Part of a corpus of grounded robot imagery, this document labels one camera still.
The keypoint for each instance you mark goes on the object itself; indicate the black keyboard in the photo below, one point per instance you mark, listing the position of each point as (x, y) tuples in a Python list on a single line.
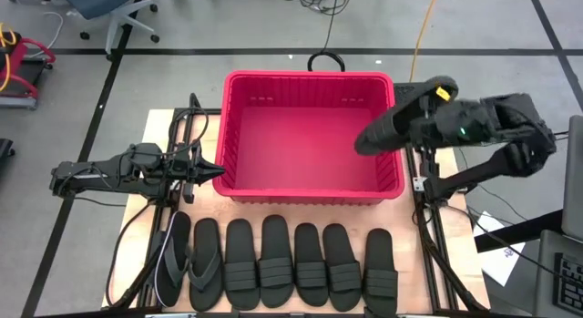
[(571, 286)]

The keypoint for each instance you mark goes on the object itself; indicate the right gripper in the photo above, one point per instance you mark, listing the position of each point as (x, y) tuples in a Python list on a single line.
[(432, 126)]

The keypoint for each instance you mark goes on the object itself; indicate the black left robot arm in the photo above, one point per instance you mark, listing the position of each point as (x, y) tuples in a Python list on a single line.
[(91, 172)]

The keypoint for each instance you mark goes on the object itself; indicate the grey monitor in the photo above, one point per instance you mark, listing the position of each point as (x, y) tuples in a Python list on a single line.
[(575, 181)]

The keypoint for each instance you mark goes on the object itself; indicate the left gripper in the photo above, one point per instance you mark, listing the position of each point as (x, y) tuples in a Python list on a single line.
[(187, 167)]

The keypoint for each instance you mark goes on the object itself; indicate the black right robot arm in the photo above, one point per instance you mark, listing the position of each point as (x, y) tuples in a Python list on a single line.
[(473, 172)]

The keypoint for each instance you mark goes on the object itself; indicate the black aluminium frame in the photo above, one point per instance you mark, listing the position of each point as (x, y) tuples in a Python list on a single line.
[(209, 111), (428, 245)]

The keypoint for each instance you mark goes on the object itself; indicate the grey desk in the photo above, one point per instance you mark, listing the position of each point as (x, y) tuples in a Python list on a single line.
[(544, 281)]

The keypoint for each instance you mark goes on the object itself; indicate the black perforated box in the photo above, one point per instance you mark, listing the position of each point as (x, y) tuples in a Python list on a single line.
[(403, 92)]

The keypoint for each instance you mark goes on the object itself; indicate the white paper sheet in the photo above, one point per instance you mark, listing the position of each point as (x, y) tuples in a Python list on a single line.
[(501, 263)]

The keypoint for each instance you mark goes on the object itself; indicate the red plastic bin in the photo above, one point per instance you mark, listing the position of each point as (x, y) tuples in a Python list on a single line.
[(296, 145)]

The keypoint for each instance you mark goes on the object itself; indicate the red cart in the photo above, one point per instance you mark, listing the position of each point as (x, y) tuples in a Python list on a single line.
[(13, 58)]

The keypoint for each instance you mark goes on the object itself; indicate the white frame bracket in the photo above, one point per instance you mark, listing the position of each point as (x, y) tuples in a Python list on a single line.
[(419, 183)]

